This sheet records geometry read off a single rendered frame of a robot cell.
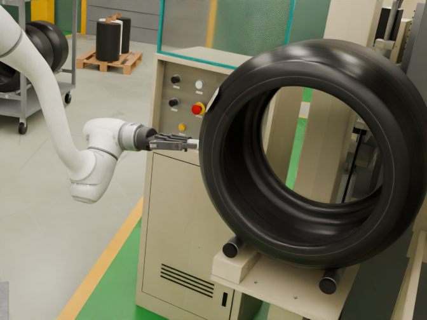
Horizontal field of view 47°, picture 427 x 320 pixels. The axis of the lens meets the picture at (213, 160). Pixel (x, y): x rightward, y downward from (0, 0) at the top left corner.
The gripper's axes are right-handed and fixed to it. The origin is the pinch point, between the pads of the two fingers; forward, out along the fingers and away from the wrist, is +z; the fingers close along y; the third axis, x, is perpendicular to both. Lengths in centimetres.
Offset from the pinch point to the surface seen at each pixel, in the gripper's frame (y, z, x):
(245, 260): -8.3, 18.8, 29.8
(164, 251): 50, -46, 70
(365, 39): 25, 42, -30
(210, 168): -12.4, 9.9, 2.0
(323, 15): 865, -177, -14
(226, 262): -12.2, 14.6, 29.5
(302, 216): 15.1, 28.3, 24.0
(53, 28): 275, -314, -17
